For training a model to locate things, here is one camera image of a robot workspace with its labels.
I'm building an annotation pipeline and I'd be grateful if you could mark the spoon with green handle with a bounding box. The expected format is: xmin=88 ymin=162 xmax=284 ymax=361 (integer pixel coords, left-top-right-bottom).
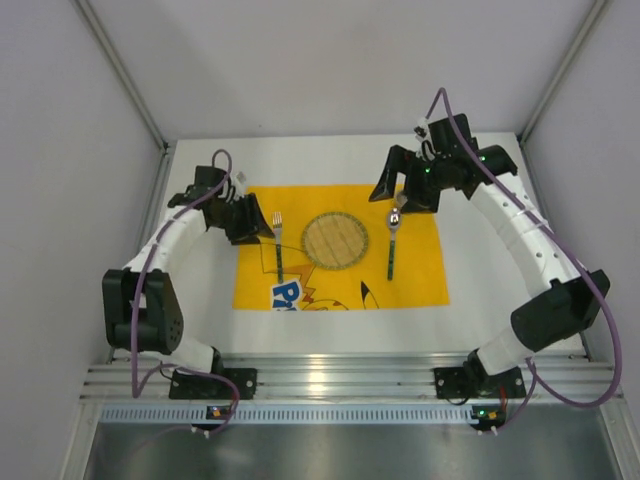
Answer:
xmin=386 ymin=207 xmax=401 ymax=281

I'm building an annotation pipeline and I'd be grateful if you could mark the fork with green handle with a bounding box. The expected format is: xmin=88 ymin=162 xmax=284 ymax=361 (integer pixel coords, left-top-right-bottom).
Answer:
xmin=272 ymin=211 xmax=284 ymax=284

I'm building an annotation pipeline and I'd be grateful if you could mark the yellow cartoon placemat cloth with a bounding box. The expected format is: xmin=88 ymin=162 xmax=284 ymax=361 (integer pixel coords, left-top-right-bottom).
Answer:
xmin=233 ymin=185 xmax=449 ymax=311

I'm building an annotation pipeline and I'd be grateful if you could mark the round woven bamboo plate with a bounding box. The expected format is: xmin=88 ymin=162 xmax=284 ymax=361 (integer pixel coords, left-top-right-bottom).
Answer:
xmin=301 ymin=211 xmax=369 ymax=271

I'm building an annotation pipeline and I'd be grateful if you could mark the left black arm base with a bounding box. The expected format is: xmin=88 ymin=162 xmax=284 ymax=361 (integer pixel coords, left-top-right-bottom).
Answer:
xmin=168 ymin=368 xmax=258 ymax=400

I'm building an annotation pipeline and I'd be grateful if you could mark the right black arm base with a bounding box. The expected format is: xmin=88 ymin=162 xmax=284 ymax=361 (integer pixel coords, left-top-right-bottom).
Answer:
xmin=433 ymin=366 xmax=526 ymax=401

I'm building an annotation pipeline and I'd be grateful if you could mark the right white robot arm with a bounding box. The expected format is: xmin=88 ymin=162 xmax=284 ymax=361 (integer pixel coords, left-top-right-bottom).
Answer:
xmin=369 ymin=114 xmax=610 ymax=392

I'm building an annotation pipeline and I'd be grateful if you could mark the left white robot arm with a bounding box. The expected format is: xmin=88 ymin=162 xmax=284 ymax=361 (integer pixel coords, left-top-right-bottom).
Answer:
xmin=102 ymin=165 xmax=275 ymax=375

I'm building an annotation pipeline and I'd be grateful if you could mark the slotted white cable duct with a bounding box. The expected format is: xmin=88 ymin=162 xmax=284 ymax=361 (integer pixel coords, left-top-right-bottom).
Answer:
xmin=100 ymin=402 xmax=504 ymax=425

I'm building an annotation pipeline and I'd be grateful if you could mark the left aluminium corner post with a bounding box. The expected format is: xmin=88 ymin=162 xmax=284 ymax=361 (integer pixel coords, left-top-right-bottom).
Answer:
xmin=72 ymin=0 xmax=168 ymax=150

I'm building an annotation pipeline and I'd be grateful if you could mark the aluminium corner post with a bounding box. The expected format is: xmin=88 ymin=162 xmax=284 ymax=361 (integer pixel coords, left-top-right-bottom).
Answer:
xmin=72 ymin=0 xmax=168 ymax=150
xmin=517 ymin=0 xmax=612 ymax=147

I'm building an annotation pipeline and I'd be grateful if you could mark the right aluminium corner post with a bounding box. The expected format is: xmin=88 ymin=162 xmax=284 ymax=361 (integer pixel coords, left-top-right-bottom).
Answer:
xmin=517 ymin=0 xmax=612 ymax=147

